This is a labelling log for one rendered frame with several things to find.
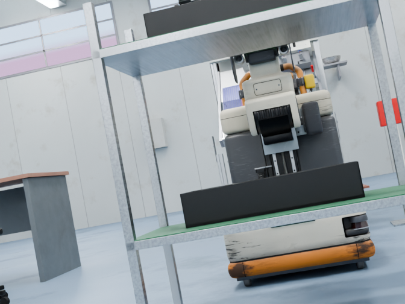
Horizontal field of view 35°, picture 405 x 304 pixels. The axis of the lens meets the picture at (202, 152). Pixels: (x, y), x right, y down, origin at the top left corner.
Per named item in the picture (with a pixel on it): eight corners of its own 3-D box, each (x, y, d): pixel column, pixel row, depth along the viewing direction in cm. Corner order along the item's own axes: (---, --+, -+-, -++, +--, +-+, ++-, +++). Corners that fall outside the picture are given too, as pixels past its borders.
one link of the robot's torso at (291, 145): (265, 155, 305) (255, 104, 307) (325, 143, 301) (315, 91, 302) (261, 154, 279) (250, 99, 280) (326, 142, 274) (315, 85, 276)
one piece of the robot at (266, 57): (236, 85, 290) (227, 38, 291) (297, 72, 286) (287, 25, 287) (231, 81, 275) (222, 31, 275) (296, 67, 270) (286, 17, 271)
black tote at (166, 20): (325, 18, 216) (318, -15, 217) (324, 6, 199) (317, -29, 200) (162, 55, 227) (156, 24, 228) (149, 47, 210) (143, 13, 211)
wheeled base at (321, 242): (245, 260, 343) (236, 214, 344) (366, 240, 333) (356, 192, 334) (228, 284, 277) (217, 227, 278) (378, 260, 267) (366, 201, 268)
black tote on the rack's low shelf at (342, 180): (361, 193, 215) (355, 160, 215) (365, 196, 198) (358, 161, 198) (196, 222, 225) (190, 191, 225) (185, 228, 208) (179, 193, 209)
